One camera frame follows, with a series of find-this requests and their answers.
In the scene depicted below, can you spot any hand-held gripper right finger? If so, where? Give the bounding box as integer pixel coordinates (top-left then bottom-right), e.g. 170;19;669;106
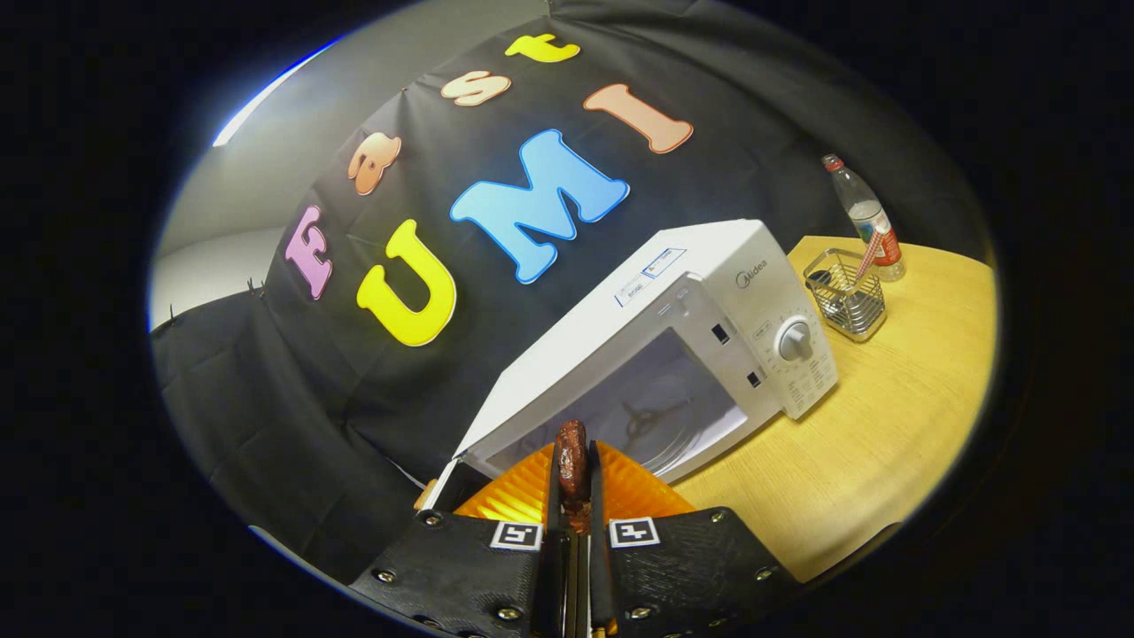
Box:
586;440;803;638

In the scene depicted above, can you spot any white toaster oven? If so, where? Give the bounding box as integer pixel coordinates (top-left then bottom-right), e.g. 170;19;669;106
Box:
416;219;840;515

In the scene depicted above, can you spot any brown meat piece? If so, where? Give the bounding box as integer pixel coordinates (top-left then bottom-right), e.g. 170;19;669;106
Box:
555;419;589;533

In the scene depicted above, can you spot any wire mesh basket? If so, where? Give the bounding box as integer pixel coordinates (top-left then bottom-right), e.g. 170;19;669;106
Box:
804;247;888;344

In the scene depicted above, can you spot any red white striped straw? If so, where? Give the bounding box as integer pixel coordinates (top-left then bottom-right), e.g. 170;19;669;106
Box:
855;226;887;280

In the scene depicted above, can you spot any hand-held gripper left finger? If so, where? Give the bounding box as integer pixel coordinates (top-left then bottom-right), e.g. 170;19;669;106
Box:
350;440;563;638

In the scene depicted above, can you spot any clear plastic water bottle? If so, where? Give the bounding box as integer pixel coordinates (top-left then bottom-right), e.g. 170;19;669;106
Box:
821;153;906;283

